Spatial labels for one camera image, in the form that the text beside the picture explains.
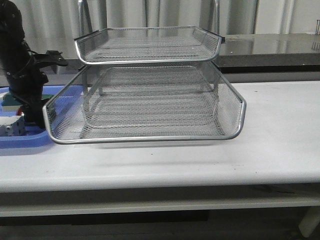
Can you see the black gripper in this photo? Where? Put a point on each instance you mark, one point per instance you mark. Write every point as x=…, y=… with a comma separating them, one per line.
x=26, y=80

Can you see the silver mesh tray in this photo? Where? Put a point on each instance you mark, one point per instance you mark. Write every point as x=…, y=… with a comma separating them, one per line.
x=139, y=45
x=148, y=102

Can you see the red emergency push button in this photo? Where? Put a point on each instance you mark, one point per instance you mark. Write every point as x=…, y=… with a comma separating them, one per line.
x=20, y=112

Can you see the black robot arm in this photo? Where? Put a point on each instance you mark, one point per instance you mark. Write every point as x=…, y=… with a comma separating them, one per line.
x=12, y=35

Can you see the white electrical module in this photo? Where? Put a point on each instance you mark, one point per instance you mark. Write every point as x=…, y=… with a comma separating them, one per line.
x=12, y=126

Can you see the blue plastic tray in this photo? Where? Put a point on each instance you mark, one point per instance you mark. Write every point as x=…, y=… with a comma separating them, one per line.
x=35, y=136

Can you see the grey stone counter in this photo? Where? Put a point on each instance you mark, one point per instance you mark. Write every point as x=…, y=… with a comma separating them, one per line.
x=293, y=53

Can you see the green and beige switch block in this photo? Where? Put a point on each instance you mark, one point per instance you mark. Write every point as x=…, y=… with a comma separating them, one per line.
x=10, y=105

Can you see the silver metal rack frame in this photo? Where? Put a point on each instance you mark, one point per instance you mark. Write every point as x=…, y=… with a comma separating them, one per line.
x=85, y=24

